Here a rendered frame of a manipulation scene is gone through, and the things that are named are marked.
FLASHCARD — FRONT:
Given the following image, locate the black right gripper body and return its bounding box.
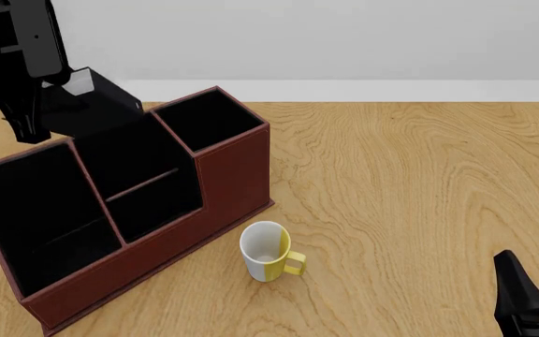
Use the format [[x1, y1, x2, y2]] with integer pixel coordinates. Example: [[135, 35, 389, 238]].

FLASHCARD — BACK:
[[494, 308, 539, 337]]

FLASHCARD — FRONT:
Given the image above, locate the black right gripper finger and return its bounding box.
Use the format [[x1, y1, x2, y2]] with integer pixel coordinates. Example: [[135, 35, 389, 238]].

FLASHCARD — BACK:
[[492, 249, 539, 317]]

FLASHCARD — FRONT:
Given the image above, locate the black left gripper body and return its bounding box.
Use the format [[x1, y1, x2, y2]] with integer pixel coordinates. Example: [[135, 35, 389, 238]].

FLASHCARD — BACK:
[[0, 79, 51, 143]]

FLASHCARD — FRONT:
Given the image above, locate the red-brown desk caddy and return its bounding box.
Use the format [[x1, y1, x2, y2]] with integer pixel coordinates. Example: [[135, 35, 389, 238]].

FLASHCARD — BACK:
[[0, 85, 276, 337]]

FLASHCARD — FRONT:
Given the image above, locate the white and yellow mug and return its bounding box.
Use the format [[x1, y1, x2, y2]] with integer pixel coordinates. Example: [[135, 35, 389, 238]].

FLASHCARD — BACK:
[[239, 219, 308, 284]]

